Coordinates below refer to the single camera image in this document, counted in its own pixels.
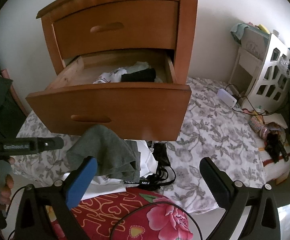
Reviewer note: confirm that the beige open paper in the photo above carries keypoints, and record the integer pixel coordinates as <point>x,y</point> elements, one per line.
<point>276,121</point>

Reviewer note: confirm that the white wooden rack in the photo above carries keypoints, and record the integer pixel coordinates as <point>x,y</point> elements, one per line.
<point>272,75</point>

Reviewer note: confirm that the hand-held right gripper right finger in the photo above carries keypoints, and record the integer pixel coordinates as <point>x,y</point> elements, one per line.
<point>215,187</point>

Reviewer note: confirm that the grey garment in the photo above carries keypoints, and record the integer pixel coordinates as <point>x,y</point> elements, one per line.
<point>102,150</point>

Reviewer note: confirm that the dark garment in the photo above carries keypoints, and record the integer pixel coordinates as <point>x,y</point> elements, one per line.
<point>138,75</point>

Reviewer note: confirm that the clear plastic wrapper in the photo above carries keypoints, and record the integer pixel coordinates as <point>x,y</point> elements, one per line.
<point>285,66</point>

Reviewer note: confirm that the wooden nightstand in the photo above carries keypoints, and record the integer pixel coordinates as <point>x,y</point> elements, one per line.
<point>187,30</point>

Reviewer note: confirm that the black furry object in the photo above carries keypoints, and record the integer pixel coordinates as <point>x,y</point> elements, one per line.
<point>276,147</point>

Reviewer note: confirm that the red floral blanket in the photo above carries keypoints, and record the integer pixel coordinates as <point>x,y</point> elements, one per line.
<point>160,220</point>

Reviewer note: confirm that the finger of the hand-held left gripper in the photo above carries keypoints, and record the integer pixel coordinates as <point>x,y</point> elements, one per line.
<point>52,143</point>

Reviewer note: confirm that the colourful patterned box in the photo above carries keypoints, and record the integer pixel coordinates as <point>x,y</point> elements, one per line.
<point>256,123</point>

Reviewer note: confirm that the white crochet blanket red stripe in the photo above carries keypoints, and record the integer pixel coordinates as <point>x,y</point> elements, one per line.
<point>270,167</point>

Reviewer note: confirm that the grey floral bedsheet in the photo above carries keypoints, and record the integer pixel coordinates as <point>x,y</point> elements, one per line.
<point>215,142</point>

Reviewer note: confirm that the plain white garment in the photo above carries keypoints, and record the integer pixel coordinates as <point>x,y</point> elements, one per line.
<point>147,162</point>

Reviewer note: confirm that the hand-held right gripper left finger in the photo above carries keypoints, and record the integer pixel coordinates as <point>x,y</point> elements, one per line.
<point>81,180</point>

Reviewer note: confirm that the white rectangular device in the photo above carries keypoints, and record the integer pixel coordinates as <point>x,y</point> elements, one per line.
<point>227,98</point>

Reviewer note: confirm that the white garment with red print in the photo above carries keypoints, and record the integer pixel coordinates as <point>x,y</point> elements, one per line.
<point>110,76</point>

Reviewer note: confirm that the person's left hand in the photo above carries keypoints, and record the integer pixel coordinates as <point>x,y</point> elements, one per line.
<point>9,182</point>

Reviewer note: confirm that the grey storage box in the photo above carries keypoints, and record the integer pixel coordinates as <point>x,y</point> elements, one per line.
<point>255,45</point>

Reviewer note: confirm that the pale green cloth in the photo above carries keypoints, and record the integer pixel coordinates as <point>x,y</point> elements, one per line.
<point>237,31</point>

